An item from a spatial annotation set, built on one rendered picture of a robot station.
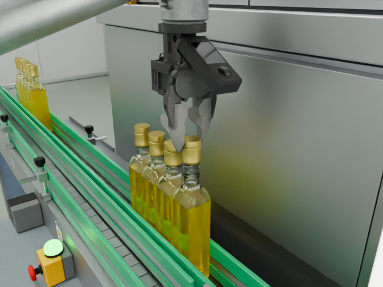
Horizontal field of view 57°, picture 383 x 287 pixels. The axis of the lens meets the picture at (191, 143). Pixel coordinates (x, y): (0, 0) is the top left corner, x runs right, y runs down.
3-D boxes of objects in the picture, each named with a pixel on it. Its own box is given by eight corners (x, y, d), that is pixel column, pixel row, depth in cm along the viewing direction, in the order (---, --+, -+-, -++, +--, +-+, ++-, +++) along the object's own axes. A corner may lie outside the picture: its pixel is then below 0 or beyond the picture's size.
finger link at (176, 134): (166, 143, 66) (171, 94, 63) (184, 154, 61) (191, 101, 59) (151, 144, 64) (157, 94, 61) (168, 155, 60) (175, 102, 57)
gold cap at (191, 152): (205, 162, 63) (206, 139, 61) (188, 167, 61) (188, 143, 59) (194, 155, 66) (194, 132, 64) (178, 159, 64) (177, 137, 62)
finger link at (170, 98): (182, 124, 61) (188, 74, 59) (188, 127, 60) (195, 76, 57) (159, 125, 59) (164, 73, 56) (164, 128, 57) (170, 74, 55)
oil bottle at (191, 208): (210, 277, 73) (212, 187, 65) (188, 290, 70) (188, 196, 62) (194, 262, 77) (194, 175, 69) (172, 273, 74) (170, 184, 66)
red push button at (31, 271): (44, 266, 86) (29, 273, 84) (47, 279, 88) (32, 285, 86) (39, 257, 89) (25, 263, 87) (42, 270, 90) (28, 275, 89)
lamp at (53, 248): (65, 253, 88) (64, 243, 87) (47, 261, 86) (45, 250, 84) (60, 244, 91) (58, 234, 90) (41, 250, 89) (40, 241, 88)
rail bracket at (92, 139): (110, 159, 126) (106, 124, 121) (91, 164, 122) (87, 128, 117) (105, 156, 129) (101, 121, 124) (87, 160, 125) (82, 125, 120)
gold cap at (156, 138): (169, 154, 73) (168, 134, 71) (154, 158, 71) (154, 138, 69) (160, 148, 75) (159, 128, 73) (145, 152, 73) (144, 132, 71)
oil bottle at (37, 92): (52, 132, 150) (41, 65, 139) (39, 135, 147) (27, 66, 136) (48, 128, 154) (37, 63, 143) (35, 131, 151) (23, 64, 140)
